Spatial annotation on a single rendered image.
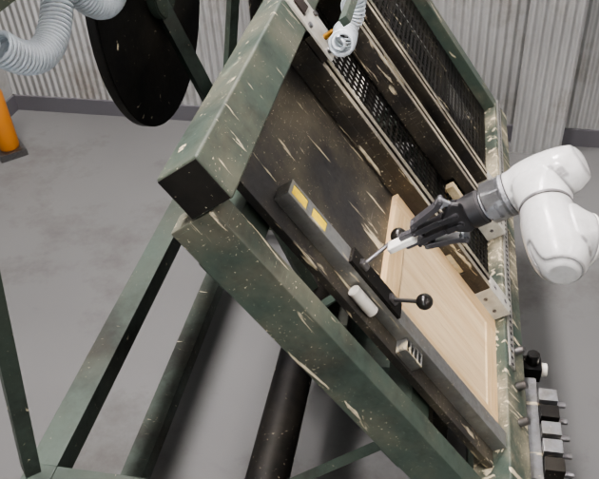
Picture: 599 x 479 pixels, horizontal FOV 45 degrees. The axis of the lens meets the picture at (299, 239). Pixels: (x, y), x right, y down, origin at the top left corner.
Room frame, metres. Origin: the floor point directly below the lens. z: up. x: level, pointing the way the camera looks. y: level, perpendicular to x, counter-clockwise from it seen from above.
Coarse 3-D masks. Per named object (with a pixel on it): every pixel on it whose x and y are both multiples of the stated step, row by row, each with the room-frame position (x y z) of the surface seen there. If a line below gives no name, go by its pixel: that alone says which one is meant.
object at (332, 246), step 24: (288, 192) 1.27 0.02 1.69; (312, 240) 1.26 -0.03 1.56; (336, 240) 1.27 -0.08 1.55; (336, 264) 1.25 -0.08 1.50; (384, 312) 1.22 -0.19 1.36; (408, 336) 1.21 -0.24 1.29; (432, 360) 1.20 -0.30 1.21; (456, 384) 1.20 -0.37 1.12; (456, 408) 1.18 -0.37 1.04; (480, 408) 1.19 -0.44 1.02; (480, 432) 1.16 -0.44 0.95; (504, 432) 1.19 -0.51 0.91
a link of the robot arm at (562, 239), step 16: (544, 192) 1.11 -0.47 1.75; (560, 192) 1.11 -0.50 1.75; (528, 208) 1.10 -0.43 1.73; (544, 208) 1.07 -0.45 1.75; (560, 208) 1.06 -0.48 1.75; (576, 208) 1.07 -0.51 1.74; (528, 224) 1.06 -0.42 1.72; (544, 224) 1.04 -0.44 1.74; (560, 224) 1.02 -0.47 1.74; (576, 224) 1.02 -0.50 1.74; (592, 224) 1.03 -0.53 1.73; (528, 240) 1.04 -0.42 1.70; (544, 240) 1.01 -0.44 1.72; (560, 240) 0.99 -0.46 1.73; (576, 240) 0.99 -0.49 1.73; (592, 240) 1.01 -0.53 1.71; (528, 256) 1.03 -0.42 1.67; (544, 256) 0.98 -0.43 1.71; (560, 256) 0.97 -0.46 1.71; (576, 256) 0.97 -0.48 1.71; (592, 256) 1.00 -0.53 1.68; (544, 272) 0.97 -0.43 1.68; (560, 272) 0.96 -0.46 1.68; (576, 272) 0.96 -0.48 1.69
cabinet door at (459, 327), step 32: (384, 256) 1.44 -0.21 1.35; (416, 256) 1.54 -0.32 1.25; (416, 288) 1.42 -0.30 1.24; (448, 288) 1.55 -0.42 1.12; (416, 320) 1.31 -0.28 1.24; (448, 320) 1.42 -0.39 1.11; (480, 320) 1.56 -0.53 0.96; (448, 352) 1.31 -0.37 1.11; (480, 352) 1.43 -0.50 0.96; (480, 384) 1.31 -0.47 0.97
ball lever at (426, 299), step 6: (390, 294) 1.25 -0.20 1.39; (420, 294) 1.19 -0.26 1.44; (426, 294) 1.18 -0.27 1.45; (390, 300) 1.23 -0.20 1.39; (396, 300) 1.23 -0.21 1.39; (402, 300) 1.22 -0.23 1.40; (408, 300) 1.20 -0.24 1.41; (414, 300) 1.19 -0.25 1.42; (420, 300) 1.17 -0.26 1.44; (426, 300) 1.16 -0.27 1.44; (432, 300) 1.17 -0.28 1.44; (420, 306) 1.16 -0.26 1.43; (426, 306) 1.16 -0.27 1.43
